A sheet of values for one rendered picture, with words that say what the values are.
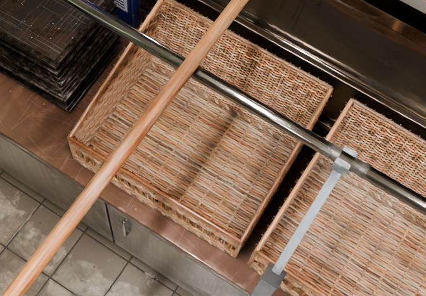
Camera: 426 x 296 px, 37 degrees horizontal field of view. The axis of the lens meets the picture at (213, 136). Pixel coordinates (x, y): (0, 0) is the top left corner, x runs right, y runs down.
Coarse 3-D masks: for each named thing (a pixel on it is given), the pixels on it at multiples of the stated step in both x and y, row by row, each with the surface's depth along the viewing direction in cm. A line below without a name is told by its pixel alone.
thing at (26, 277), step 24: (240, 0) 136; (216, 24) 133; (192, 72) 129; (168, 96) 125; (144, 120) 122; (120, 144) 120; (96, 192) 116; (72, 216) 113; (48, 240) 111; (24, 288) 108
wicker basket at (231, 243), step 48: (192, 48) 186; (240, 48) 177; (96, 96) 173; (144, 96) 194; (192, 96) 196; (288, 96) 180; (96, 144) 186; (144, 144) 188; (192, 144) 189; (240, 144) 190; (288, 144) 192; (144, 192) 174; (192, 192) 182; (240, 240) 162
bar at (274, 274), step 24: (72, 0) 137; (120, 24) 135; (144, 48) 135; (168, 48) 134; (240, 96) 130; (264, 120) 130; (288, 120) 128; (312, 144) 127; (336, 168) 127; (360, 168) 125; (408, 192) 124; (312, 216) 132; (264, 288) 142
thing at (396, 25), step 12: (348, 0) 145; (360, 0) 143; (372, 0) 143; (384, 0) 143; (396, 0) 143; (372, 12) 144; (384, 12) 142; (396, 12) 142; (408, 12) 142; (420, 12) 142; (384, 24) 144; (396, 24) 142; (408, 24) 141; (420, 24) 141; (408, 36) 143; (420, 36) 141
